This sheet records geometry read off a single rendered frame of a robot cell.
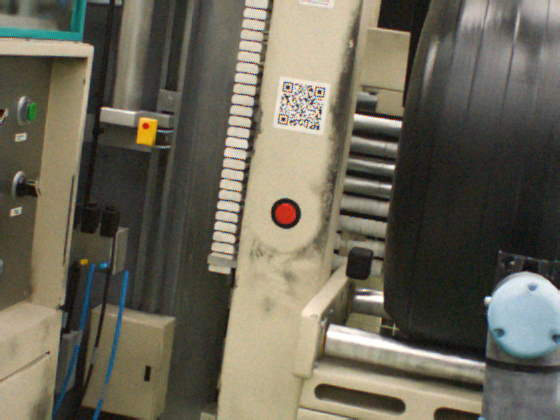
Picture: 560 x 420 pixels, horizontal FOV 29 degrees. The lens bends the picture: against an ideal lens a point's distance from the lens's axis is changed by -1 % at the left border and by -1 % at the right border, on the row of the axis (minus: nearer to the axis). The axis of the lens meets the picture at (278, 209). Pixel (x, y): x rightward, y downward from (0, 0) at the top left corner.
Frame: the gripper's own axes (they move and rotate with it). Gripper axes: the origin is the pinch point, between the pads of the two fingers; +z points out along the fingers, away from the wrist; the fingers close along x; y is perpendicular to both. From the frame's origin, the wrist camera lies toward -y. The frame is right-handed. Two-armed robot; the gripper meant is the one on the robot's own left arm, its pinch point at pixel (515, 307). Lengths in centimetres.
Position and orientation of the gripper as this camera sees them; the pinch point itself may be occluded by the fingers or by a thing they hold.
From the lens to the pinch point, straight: 141.8
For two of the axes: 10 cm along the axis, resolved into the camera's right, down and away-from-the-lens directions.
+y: 1.6, -9.9, -0.3
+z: 1.9, 0.0, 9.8
